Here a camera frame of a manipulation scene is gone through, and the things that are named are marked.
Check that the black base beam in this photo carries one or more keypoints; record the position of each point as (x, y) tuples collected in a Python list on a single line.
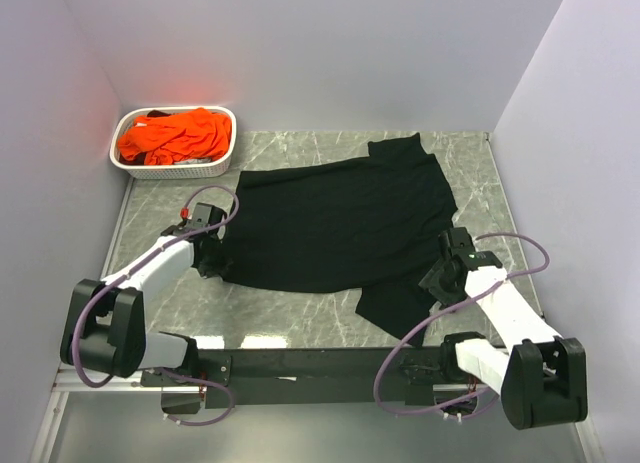
[(336, 375)]

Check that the aluminium rail frame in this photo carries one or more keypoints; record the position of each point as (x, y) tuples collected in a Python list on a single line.
[(66, 382)]

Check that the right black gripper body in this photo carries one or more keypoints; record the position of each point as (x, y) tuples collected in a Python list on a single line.
[(444, 291)]

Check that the white plastic laundry basket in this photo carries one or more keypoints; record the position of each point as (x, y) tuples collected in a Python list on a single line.
[(193, 169)]

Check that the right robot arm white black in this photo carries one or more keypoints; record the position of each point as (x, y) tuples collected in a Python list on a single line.
[(539, 375)]

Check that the black t-shirt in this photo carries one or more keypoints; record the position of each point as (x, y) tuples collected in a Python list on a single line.
[(369, 223)]

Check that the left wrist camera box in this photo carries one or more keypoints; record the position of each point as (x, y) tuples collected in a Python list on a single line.
[(205, 215)]

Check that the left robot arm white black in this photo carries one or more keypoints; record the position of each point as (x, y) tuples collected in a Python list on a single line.
[(106, 324)]

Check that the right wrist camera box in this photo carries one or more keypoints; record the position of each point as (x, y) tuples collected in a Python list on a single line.
[(455, 241)]

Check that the orange t-shirt in basket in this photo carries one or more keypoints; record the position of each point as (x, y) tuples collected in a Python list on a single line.
[(161, 139)]

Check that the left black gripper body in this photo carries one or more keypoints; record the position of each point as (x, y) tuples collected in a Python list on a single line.
[(217, 262)]

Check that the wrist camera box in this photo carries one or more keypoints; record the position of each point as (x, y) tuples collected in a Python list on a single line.
[(455, 241), (205, 215)]

